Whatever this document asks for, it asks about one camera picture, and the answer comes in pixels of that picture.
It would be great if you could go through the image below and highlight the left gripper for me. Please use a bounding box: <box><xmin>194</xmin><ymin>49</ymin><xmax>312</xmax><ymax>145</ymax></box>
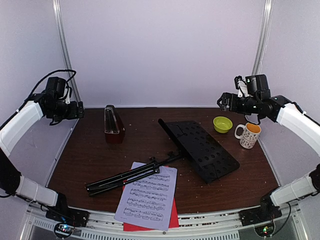
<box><xmin>48</xmin><ymin>99</ymin><xmax>85</xmax><ymax>122</ymax></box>

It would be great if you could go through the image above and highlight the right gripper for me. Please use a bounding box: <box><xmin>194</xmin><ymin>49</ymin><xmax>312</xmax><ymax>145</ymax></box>
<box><xmin>217</xmin><ymin>92</ymin><xmax>260</xmax><ymax>115</ymax></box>

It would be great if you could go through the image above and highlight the black music stand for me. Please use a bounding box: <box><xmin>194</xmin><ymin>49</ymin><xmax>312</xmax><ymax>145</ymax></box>
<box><xmin>85</xmin><ymin>118</ymin><xmax>240</xmax><ymax>197</ymax></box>

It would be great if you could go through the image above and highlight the white sheet music page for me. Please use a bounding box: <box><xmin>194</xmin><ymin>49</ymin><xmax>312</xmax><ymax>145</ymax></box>
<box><xmin>114</xmin><ymin>166</ymin><xmax>178</xmax><ymax>231</ymax></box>

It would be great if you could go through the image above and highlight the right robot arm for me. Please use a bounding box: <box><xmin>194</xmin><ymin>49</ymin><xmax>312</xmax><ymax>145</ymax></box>
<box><xmin>217</xmin><ymin>74</ymin><xmax>320</xmax><ymax>221</ymax></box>

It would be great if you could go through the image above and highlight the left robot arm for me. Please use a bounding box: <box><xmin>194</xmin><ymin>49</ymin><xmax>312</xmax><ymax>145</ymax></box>
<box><xmin>0</xmin><ymin>70</ymin><xmax>85</xmax><ymax>222</ymax></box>

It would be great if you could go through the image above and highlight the green bowl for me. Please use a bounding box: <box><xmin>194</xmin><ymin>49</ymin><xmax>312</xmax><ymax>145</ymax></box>
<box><xmin>212</xmin><ymin>116</ymin><xmax>233</xmax><ymax>134</ymax></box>

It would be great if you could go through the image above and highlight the white patterned mug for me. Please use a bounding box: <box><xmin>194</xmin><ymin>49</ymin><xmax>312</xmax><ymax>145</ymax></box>
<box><xmin>234</xmin><ymin>122</ymin><xmax>262</xmax><ymax>149</ymax></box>

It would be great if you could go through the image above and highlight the brown wooden metronome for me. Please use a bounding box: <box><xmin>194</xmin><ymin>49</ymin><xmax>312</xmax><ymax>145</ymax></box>
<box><xmin>104</xmin><ymin>105</ymin><xmax>126</xmax><ymax>144</ymax></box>

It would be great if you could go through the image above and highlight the red paper sheet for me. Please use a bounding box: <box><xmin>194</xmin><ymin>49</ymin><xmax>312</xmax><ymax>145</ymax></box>
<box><xmin>123</xmin><ymin>199</ymin><xmax>179</xmax><ymax>232</ymax></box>

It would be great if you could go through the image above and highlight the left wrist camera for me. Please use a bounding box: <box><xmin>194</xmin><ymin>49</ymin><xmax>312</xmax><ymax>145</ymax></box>
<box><xmin>62</xmin><ymin>85</ymin><xmax>73</xmax><ymax>105</ymax></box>

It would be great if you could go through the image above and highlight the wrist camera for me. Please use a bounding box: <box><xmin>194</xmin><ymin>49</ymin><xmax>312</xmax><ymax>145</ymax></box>
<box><xmin>234</xmin><ymin>75</ymin><xmax>249</xmax><ymax>98</ymax></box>
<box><xmin>62</xmin><ymin>85</ymin><xmax>73</xmax><ymax>105</ymax></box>

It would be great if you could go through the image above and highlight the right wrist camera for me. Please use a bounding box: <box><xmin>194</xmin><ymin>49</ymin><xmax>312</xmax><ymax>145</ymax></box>
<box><xmin>234</xmin><ymin>75</ymin><xmax>249</xmax><ymax>98</ymax></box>

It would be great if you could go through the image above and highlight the right aluminium corner post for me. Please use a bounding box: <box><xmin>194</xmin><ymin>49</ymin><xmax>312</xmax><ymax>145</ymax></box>
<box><xmin>251</xmin><ymin>0</ymin><xmax>274</xmax><ymax>75</ymax></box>

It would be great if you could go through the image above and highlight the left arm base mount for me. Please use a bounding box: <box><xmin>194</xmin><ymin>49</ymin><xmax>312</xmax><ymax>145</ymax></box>
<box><xmin>45</xmin><ymin>208</ymin><xmax>90</xmax><ymax>239</ymax></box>

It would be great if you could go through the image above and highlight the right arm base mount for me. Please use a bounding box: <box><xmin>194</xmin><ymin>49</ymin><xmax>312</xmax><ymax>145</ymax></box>
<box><xmin>239</xmin><ymin>207</ymin><xmax>282</xmax><ymax>238</ymax></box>

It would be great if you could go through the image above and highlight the aluminium front rail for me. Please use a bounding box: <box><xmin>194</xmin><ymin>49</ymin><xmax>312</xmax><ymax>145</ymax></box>
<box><xmin>18</xmin><ymin>198</ymin><xmax>309</xmax><ymax>240</ymax></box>

